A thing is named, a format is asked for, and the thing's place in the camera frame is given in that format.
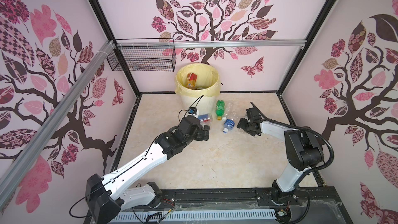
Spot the red yellow label bottle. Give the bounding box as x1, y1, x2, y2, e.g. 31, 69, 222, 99
187, 73, 198, 90

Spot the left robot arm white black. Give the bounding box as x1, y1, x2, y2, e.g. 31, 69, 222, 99
84, 115, 210, 224

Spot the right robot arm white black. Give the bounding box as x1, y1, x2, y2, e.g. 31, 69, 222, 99
237, 107, 324, 203

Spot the green bottle near bin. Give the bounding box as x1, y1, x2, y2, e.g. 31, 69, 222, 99
216, 100, 225, 120

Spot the white ribbed trash bin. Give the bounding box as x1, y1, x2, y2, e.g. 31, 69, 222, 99
180, 95, 217, 115

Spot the yellow plastic bin liner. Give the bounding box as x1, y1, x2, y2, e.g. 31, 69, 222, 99
175, 63, 221, 97

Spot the bottle blue red label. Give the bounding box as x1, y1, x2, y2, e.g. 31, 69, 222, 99
198, 114, 213, 125

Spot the Pocari blue label bottle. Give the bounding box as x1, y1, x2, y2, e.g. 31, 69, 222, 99
223, 119, 235, 134

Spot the clear unlabelled crumpled bottle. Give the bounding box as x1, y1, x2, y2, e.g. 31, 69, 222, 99
224, 102, 234, 116

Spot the black corrugated cable conduit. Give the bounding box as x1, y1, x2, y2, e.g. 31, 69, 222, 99
250, 102, 335, 175

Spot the black wire mesh basket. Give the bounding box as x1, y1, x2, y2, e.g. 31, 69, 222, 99
107, 37, 177, 72

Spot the aluminium rail back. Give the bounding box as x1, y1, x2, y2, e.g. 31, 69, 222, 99
114, 39, 307, 48

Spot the aluminium rail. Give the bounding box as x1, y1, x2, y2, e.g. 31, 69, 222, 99
114, 39, 307, 48
1, 40, 115, 207

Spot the white slotted cable duct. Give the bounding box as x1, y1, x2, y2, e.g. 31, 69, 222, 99
111, 209, 276, 224

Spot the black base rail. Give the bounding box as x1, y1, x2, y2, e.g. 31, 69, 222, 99
83, 186, 353, 224

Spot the aluminium rail left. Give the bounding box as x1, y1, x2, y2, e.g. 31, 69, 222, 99
1, 40, 115, 207

